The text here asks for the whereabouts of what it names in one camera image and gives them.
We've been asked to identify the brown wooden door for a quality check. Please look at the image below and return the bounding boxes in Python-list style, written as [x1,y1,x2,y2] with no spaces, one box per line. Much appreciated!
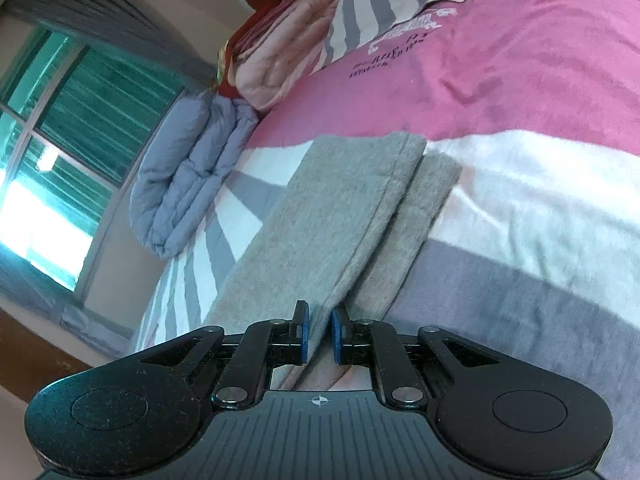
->
[0,309,98,403]

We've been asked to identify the window with green glass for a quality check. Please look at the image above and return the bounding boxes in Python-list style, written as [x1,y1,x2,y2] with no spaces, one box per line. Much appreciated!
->
[0,24,189,292]

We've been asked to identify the striped pink grey bed sheet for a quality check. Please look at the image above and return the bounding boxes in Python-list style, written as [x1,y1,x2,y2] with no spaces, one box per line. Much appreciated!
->
[134,0,640,466]

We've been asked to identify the pink folded blanket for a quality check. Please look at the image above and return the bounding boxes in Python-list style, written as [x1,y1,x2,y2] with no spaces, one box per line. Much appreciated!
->
[231,0,347,112]

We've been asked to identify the striped pillow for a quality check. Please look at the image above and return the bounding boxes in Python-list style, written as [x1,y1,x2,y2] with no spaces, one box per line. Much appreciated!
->
[317,0,628,77]

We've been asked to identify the grey pants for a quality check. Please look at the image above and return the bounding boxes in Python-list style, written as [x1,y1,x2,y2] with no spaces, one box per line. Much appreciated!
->
[202,131,463,392]

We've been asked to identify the grey-blue curtain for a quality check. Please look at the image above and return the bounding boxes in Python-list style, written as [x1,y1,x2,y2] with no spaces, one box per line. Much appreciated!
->
[0,252,133,357]
[0,0,217,92]

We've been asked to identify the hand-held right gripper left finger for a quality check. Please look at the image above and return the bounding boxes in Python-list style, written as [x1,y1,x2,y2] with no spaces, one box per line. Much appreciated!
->
[140,300,311,414]

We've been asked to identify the blue-grey folded comforter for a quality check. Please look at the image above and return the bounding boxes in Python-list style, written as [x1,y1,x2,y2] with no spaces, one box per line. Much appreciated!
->
[128,91,262,261]

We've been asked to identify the colourful folded cloth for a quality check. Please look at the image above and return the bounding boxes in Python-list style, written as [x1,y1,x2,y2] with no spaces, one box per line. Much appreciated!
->
[214,7,281,102]

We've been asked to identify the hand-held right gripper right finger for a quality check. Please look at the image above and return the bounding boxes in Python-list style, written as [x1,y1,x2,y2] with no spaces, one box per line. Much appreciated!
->
[331,305,502,411]

